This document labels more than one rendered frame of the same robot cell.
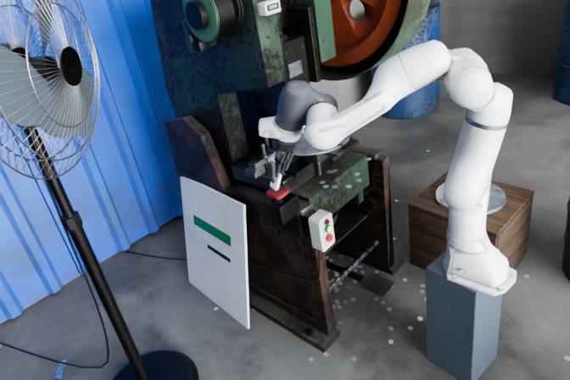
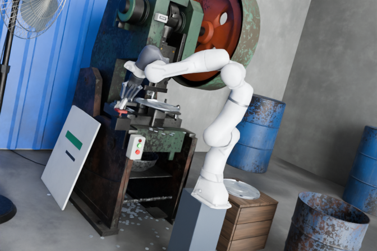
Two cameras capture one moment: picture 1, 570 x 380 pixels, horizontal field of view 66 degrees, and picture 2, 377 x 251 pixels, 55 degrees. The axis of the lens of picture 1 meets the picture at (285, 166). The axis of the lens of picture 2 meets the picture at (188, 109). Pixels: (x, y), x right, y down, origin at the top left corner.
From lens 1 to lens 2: 88 cm
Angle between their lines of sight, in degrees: 19
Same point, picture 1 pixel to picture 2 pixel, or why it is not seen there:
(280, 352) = (74, 226)
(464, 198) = (211, 135)
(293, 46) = (168, 49)
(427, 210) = not seen: hidden behind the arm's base
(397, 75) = (200, 57)
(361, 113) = (175, 66)
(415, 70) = (208, 57)
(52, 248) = not seen: outside the picture
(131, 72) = (77, 45)
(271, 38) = (155, 34)
